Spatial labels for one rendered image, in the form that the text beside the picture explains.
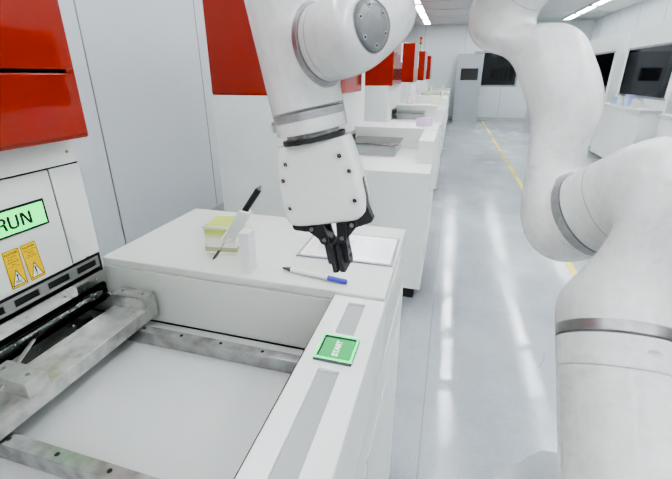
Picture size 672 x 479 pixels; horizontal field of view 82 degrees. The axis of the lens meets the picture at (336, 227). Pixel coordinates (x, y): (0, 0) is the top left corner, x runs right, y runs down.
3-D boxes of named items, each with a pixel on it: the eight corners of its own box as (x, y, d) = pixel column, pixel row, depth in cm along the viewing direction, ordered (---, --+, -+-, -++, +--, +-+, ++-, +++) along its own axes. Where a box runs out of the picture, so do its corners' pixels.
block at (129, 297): (113, 305, 82) (110, 292, 81) (125, 297, 85) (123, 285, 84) (145, 311, 80) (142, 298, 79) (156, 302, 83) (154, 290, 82)
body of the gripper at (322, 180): (259, 139, 44) (283, 231, 47) (345, 123, 41) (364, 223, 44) (285, 131, 51) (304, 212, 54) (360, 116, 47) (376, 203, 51)
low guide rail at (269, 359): (97, 333, 83) (94, 321, 82) (104, 328, 85) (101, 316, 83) (320, 380, 70) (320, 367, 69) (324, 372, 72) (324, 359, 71)
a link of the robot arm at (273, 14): (363, 97, 44) (311, 107, 51) (341, -36, 40) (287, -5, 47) (309, 109, 39) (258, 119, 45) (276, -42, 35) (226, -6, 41)
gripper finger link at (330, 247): (304, 227, 49) (315, 275, 51) (327, 224, 48) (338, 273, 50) (312, 219, 52) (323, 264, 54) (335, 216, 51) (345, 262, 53)
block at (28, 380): (-10, 388, 60) (-16, 373, 59) (12, 373, 63) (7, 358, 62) (29, 399, 58) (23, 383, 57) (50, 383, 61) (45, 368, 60)
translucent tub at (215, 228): (204, 254, 85) (201, 225, 83) (218, 241, 92) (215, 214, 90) (237, 256, 84) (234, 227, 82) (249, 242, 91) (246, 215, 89)
